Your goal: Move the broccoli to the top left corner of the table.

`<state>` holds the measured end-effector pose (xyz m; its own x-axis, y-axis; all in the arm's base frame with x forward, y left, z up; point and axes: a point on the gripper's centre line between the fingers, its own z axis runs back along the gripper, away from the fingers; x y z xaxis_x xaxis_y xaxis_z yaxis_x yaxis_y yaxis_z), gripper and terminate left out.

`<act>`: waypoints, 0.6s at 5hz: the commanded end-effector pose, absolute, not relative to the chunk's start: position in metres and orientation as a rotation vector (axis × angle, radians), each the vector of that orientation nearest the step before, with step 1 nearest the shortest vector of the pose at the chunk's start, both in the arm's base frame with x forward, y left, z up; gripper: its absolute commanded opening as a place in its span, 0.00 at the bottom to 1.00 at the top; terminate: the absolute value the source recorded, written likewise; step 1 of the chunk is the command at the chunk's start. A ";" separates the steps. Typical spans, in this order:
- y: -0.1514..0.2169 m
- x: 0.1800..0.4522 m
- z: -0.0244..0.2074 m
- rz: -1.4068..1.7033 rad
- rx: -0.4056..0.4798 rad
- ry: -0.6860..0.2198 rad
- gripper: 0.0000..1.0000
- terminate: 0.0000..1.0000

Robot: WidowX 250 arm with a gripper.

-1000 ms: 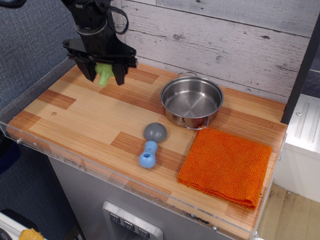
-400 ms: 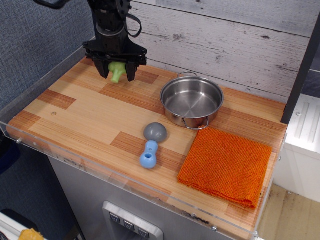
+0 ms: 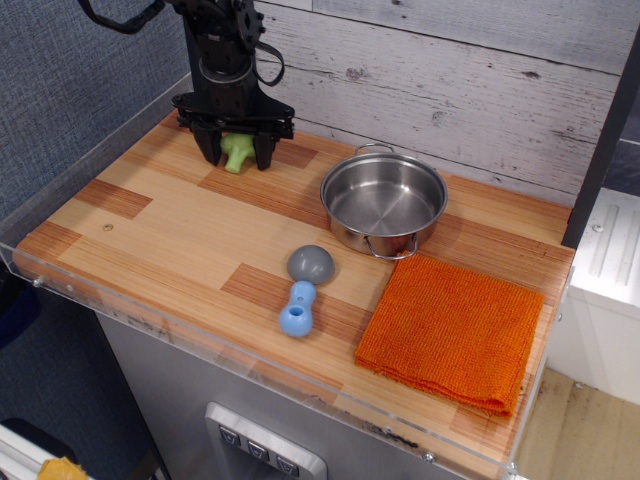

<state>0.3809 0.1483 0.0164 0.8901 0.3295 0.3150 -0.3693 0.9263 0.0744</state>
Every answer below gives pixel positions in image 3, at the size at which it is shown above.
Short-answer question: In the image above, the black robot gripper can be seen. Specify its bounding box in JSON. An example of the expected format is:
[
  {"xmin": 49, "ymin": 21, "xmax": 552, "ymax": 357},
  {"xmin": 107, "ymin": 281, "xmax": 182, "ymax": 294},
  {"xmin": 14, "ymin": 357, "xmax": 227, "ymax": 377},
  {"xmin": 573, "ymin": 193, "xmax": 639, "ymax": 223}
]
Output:
[{"xmin": 172, "ymin": 57, "xmax": 294, "ymax": 171}]

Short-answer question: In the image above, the green toy broccoli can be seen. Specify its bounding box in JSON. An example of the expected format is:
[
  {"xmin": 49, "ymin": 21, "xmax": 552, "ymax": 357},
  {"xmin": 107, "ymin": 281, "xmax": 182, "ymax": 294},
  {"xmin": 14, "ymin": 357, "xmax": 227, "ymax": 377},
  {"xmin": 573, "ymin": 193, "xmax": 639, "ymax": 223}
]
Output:
[{"xmin": 220, "ymin": 133, "xmax": 256, "ymax": 174}]

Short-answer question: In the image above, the blue grey toy scoop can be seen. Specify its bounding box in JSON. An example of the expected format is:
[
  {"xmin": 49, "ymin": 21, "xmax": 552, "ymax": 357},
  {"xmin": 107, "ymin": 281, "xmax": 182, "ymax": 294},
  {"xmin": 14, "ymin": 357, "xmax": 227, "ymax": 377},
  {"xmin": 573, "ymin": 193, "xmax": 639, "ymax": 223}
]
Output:
[{"xmin": 279, "ymin": 245, "xmax": 335, "ymax": 338}]

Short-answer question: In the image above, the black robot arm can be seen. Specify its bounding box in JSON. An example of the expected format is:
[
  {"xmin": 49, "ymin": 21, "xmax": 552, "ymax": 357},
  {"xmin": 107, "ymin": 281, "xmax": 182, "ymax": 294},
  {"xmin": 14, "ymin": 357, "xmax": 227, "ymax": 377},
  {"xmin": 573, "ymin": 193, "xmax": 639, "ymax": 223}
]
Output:
[{"xmin": 171, "ymin": 1, "xmax": 295, "ymax": 171}]

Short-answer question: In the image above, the yellow black object at corner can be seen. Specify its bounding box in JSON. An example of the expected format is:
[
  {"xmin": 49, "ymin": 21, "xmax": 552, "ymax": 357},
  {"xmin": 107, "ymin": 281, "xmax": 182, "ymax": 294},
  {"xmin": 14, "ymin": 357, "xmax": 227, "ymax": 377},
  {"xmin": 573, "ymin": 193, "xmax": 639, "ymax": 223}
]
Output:
[{"xmin": 36, "ymin": 457, "xmax": 89, "ymax": 480}]

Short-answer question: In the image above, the stainless steel pot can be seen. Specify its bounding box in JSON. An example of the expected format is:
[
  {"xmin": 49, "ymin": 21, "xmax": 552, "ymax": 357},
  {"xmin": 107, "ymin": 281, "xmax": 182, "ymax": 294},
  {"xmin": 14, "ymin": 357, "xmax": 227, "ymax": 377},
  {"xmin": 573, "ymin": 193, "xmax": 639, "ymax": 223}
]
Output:
[{"xmin": 320, "ymin": 143, "xmax": 448, "ymax": 261}]

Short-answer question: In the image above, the clear acrylic table guard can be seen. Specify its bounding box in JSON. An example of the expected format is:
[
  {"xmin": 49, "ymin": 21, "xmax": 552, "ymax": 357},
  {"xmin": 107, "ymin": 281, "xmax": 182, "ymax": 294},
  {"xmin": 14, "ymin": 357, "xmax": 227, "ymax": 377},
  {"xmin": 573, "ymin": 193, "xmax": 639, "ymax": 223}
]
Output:
[{"xmin": 14, "ymin": 67, "xmax": 570, "ymax": 479}]

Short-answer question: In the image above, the orange folded cloth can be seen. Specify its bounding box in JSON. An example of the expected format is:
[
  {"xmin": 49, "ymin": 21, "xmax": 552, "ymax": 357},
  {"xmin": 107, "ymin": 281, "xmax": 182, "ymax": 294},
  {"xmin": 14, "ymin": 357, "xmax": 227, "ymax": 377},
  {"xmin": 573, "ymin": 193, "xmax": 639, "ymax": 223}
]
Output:
[{"xmin": 355, "ymin": 255, "xmax": 545, "ymax": 418}]

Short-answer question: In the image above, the grey toy fridge cabinet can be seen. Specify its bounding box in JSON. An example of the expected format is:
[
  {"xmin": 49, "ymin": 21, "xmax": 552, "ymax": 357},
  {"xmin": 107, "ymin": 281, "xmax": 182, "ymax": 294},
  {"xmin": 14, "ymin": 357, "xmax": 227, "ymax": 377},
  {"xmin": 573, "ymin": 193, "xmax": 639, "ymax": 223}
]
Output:
[{"xmin": 94, "ymin": 312, "xmax": 451, "ymax": 480}]

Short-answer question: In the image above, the silver dispenser button panel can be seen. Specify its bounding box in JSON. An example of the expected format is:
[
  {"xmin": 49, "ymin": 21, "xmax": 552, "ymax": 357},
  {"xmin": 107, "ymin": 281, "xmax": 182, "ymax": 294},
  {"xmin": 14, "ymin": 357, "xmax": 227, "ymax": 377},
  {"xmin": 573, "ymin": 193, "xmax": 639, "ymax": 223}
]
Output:
[{"xmin": 205, "ymin": 402, "xmax": 328, "ymax": 479}]

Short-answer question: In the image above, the white metal side unit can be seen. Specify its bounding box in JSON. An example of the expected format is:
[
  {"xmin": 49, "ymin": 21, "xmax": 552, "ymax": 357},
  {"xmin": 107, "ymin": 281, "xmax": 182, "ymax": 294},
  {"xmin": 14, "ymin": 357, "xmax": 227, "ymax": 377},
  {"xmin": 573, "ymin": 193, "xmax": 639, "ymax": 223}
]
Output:
[{"xmin": 547, "ymin": 188, "xmax": 639, "ymax": 404}]

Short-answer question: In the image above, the black cable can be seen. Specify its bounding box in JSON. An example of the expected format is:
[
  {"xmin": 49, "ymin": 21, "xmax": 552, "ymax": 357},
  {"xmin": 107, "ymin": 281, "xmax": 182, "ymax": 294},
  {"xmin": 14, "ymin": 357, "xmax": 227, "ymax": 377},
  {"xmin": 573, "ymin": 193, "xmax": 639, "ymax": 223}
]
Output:
[{"xmin": 77, "ymin": 0, "xmax": 286, "ymax": 88}]

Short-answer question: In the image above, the dark right vertical post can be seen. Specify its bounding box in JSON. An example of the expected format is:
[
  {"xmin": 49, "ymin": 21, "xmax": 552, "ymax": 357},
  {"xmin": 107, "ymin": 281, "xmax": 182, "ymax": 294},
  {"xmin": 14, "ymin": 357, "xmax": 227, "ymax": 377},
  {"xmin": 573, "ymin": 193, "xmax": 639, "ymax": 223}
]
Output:
[{"xmin": 561, "ymin": 32, "xmax": 639, "ymax": 249}]

